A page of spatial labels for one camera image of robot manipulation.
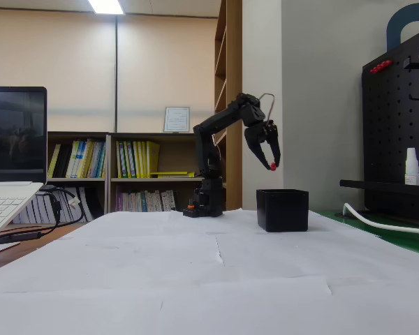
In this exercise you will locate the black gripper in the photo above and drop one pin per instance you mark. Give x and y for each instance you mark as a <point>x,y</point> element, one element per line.
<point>264,137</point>

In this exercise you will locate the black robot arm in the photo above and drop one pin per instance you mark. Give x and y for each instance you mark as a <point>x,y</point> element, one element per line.
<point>213,122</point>

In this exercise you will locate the black square cup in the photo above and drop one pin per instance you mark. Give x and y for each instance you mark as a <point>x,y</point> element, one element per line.
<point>283,213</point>

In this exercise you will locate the tall wooden bookshelf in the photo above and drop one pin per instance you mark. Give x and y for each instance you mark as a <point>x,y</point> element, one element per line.
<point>234,70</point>

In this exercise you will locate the framed certificate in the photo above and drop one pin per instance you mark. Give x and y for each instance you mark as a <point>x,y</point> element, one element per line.
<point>176,119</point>

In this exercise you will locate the black orange table clamp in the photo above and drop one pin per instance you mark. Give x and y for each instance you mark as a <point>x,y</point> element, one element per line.
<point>190,209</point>

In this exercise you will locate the flat yellow book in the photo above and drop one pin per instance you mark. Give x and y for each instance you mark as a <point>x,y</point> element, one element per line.
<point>171,173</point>

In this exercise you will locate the yellow binder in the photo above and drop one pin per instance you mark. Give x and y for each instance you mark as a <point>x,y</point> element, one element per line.
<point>153,157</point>

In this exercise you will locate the low wooden bookshelf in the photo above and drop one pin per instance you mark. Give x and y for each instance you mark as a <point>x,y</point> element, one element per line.
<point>77,134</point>
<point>153,135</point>

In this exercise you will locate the black pegboard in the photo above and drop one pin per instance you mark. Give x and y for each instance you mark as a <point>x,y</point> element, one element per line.
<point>387,139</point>

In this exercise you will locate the small white bottle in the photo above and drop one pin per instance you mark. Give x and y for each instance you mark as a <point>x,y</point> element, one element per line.
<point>412,171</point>

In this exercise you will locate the green yellow book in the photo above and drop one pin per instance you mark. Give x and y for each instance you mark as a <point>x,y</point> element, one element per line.
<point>119,158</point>

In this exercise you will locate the purple white book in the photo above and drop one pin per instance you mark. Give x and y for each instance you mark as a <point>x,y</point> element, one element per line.
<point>119,201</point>

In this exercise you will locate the blue white book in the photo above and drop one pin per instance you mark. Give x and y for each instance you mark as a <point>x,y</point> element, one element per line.
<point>99,160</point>

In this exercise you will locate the blue arch board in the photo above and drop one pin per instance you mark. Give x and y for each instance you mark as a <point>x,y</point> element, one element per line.
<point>392,28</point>

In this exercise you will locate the yellow white book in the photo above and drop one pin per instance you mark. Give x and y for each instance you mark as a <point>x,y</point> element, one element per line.
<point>75,158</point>

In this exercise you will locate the black book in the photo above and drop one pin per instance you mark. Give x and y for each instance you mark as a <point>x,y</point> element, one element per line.
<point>63,160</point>

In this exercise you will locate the slim yellow book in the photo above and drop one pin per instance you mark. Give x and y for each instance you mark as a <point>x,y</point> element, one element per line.
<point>54,161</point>

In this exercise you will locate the ceiling light panel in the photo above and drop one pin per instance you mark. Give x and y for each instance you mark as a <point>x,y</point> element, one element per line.
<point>106,6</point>

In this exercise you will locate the white laptop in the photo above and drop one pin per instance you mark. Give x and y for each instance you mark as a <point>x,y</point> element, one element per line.
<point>14,139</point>

